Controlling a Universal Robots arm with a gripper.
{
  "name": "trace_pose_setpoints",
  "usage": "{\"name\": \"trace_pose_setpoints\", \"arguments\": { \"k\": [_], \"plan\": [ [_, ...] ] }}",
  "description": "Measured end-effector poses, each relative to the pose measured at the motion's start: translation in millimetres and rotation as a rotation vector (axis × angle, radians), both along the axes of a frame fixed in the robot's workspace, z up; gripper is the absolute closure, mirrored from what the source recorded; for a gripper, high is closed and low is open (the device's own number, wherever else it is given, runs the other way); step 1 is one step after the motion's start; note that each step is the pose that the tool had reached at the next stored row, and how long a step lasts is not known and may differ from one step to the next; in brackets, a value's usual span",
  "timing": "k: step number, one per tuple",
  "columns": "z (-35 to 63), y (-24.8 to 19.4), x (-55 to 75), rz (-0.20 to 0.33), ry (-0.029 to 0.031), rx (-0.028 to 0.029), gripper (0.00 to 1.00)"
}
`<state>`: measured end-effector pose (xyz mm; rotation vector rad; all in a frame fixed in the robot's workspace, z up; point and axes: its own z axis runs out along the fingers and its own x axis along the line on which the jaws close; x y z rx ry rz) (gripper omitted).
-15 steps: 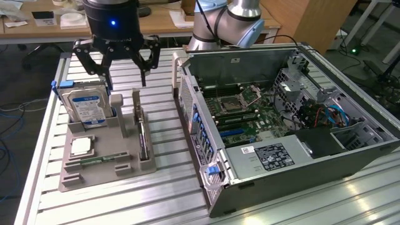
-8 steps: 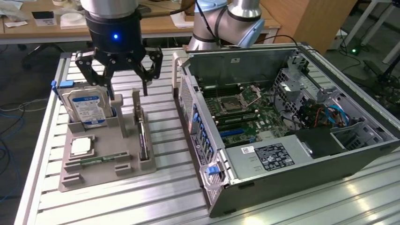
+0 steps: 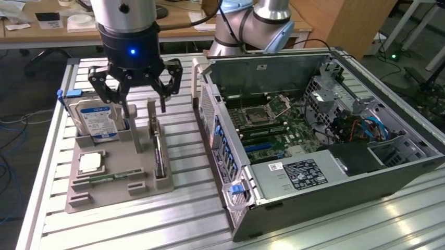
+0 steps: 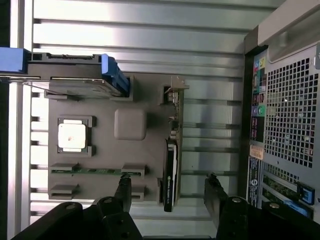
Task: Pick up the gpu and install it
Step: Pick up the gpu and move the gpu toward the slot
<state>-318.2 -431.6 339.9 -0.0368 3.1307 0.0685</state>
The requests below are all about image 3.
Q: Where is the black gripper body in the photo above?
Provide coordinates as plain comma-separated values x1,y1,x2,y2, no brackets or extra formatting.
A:
96,22,165,87

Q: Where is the graphics card with metal bracket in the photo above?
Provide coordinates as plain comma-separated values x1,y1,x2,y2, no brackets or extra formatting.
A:
145,97,167,181

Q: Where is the hard disk in blue caddy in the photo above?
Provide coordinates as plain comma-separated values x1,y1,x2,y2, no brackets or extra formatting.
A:
56,88,131,144

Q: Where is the white box with tape roll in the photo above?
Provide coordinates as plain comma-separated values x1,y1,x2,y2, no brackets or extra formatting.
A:
65,14,97,33

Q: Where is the black office chair base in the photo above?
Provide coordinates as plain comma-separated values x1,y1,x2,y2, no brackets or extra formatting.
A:
20,48,72,77

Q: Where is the stack of white papers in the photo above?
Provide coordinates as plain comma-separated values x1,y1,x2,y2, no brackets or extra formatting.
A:
187,11,216,32

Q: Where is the wooden desk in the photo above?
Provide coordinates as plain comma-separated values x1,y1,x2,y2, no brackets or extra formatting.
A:
0,0,314,51

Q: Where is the black and white box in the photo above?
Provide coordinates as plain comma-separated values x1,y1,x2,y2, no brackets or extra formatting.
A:
34,12,64,30

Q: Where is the CPU socket with open cover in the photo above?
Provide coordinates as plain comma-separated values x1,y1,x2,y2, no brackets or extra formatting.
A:
243,95,291,127

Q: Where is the cardboard box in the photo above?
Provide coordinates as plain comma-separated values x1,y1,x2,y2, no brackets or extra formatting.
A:
200,0,224,17

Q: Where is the silver CPU chip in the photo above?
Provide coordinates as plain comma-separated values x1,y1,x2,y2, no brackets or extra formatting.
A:
76,153,104,174

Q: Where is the small white label card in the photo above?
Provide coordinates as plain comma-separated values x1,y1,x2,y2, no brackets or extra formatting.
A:
4,23,32,31

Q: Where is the installed black RAM stick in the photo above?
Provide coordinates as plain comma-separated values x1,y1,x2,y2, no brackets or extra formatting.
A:
239,126,288,139

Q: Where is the blue expansion slot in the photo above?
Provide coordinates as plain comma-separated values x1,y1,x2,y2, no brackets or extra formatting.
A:
244,142,272,153

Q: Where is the green RAM stick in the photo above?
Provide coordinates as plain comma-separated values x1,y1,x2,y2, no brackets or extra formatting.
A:
88,170,143,184

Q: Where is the green motherboard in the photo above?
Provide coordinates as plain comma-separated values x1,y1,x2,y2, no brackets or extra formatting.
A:
221,88,331,165

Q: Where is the grey parts rack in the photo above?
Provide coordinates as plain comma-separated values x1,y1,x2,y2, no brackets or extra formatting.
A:
64,97,175,214

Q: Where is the metal disk bay cage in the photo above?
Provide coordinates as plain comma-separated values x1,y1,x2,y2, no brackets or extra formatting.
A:
300,75,352,126

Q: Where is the grey power supply unit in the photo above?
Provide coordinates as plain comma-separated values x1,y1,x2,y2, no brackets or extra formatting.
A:
248,149,348,206

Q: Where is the wooden cabinet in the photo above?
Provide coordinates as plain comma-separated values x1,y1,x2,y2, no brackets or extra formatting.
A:
312,0,399,61

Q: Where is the open black PC case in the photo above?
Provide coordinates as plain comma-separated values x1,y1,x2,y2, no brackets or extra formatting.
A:
191,46,445,243

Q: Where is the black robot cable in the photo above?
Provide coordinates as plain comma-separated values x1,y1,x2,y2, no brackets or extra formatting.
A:
156,0,245,54

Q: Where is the white floor cable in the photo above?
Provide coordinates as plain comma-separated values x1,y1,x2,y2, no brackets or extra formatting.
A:
0,108,53,124

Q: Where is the blue floor cable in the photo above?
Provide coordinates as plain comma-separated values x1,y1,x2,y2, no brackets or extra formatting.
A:
0,124,25,225

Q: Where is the black cable over case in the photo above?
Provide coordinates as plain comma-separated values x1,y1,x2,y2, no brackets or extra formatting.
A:
287,39,355,59

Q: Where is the orange wire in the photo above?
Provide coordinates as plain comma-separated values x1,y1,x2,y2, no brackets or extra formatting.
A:
348,119,359,142

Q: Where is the blue data wire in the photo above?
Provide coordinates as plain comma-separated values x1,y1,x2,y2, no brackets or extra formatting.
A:
360,116,388,142

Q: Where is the white desk frame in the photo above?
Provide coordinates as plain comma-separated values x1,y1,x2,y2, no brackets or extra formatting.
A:
378,0,445,71

